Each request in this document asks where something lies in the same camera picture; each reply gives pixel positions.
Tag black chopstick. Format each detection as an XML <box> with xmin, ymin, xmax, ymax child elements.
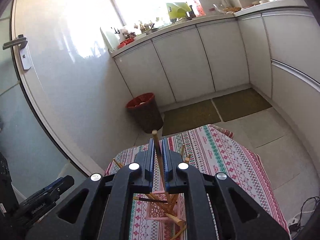
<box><xmin>133</xmin><ymin>196</ymin><xmax>168</xmax><ymax>204</ymax></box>

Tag wooden chopstick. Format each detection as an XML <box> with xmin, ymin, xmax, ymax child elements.
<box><xmin>180</xmin><ymin>145</ymin><xmax>185</xmax><ymax>159</ymax></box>
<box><xmin>113</xmin><ymin>158</ymin><xmax>124</xmax><ymax>168</ymax></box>
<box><xmin>149</xmin><ymin>192</ymin><xmax>186</xmax><ymax>225</ymax></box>
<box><xmin>152</xmin><ymin>129</ymin><xmax>174</xmax><ymax>205</ymax></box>
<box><xmin>169</xmin><ymin>194</ymin><xmax>179</xmax><ymax>216</ymax></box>
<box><xmin>171</xmin><ymin>225</ymin><xmax>187</xmax><ymax>240</ymax></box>
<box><xmin>184</xmin><ymin>154</ymin><xmax>191</xmax><ymax>163</ymax></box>

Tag pink lattice utensil basket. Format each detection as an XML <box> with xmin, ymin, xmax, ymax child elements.
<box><xmin>145</xmin><ymin>191</ymin><xmax>187</xmax><ymax>228</ymax></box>

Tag wooden chopstick in basket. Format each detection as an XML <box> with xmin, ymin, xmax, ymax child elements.
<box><xmin>113</xmin><ymin>158</ymin><xmax>124</xmax><ymax>168</ymax></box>
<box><xmin>149</xmin><ymin>192</ymin><xmax>186</xmax><ymax>225</ymax></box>
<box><xmin>184</xmin><ymin>154</ymin><xmax>191</xmax><ymax>163</ymax></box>
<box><xmin>180</xmin><ymin>145</ymin><xmax>185</xmax><ymax>159</ymax></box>

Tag patterned pink green tablecloth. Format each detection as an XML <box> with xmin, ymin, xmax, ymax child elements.
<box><xmin>106</xmin><ymin>125</ymin><xmax>290</xmax><ymax>239</ymax></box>

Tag olive floor mat left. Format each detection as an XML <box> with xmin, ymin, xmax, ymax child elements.
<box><xmin>162</xmin><ymin>100</ymin><xmax>221</xmax><ymax>136</ymax></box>

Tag olive floor mat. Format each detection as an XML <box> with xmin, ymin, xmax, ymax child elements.
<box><xmin>213</xmin><ymin>88</ymin><xmax>272</xmax><ymax>122</ymax></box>
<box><xmin>162</xmin><ymin>100</ymin><xmax>221</xmax><ymax>136</ymax></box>

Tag red rimmed trash bin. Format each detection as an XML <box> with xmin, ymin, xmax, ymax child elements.
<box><xmin>126</xmin><ymin>93</ymin><xmax>163</xmax><ymax>134</ymax></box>

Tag olive floor mat right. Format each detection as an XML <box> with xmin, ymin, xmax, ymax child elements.
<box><xmin>213</xmin><ymin>88</ymin><xmax>272</xmax><ymax>122</ymax></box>

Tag white power strip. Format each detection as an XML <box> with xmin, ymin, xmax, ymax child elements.
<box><xmin>287</xmin><ymin>213</ymin><xmax>300</xmax><ymax>232</ymax></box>

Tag red bowl on counter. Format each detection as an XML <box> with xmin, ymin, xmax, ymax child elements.
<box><xmin>118</xmin><ymin>38</ymin><xmax>135</xmax><ymax>49</ymax></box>

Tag black tangled cable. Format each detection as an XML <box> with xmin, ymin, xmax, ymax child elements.
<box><xmin>287</xmin><ymin>195</ymin><xmax>320</xmax><ymax>235</ymax></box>

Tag metal door handle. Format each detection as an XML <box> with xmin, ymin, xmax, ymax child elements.
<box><xmin>3</xmin><ymin>34</ymin><xmax>33</xmax><ymax>71</ymax></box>

